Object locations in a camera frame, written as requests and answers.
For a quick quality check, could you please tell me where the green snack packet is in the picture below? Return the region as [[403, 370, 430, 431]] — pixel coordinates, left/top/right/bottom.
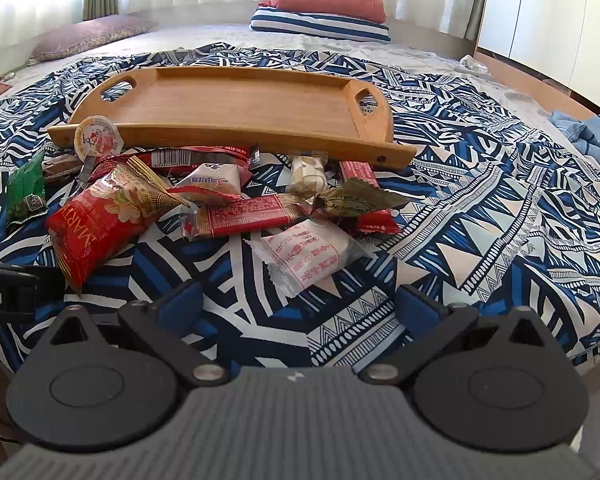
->
[[6, 150, 47, 231]]

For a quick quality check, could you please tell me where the red Marth snack bag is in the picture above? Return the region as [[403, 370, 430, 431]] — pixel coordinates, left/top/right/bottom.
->
[[45, 156, 187, 294]]

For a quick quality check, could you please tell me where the long red snack bar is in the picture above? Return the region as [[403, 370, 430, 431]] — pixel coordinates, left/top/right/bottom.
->
[[181, 194, 311, 240]]

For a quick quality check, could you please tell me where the brown almond chocolate packet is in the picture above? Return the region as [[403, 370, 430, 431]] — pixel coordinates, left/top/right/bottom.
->
[[42, 154, 83, 183]]

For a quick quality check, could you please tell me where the white pink pastry packet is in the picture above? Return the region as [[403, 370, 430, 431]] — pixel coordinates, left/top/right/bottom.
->
[[249, 219, 370, 298]]

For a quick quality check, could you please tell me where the olive gold snack packet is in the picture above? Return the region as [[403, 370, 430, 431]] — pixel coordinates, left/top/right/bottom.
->
[[313, 184, 408, 218]]

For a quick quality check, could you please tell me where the small red snack packet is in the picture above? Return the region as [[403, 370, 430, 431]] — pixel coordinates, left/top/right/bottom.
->
[[339, 160, 400, 235]]

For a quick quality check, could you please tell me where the jelly cup with lid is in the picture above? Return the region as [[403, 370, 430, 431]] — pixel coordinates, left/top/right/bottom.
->
[[73, 115, 124, 162]]

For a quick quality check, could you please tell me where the dark red long packet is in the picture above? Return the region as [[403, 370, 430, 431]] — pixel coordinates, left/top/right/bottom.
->
[[84, 145, 260, 181]]

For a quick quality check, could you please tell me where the blue patterned blanket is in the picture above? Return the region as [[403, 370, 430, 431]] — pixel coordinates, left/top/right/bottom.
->
[[0, 44, 600, 370]]

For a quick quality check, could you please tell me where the wooden serving tray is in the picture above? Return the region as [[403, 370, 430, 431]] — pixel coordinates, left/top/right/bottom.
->
[[48, 66, 416, 170]]

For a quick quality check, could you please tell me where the light blue cloth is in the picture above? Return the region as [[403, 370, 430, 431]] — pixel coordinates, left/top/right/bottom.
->
[[550, 110, 600, 165]]

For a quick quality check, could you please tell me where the crumpled white tissue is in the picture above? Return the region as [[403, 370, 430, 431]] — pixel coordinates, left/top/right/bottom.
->
[[460, 54, 489, 74]]

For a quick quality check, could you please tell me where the purple floral pillow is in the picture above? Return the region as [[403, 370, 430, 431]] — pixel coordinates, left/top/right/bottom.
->
[[30, 14, 157, 63]]

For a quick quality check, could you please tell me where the green drape curtain right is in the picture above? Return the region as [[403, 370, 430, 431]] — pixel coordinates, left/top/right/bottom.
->
[[464, 0, 486, 42]]

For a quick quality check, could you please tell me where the blue white striped cushion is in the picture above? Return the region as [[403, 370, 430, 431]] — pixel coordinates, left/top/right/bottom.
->
[[249, 6, 391, 44]]

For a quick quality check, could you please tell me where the white wardrobe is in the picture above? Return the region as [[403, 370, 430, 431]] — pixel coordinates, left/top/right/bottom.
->
[[477, 0, 600, 108]]

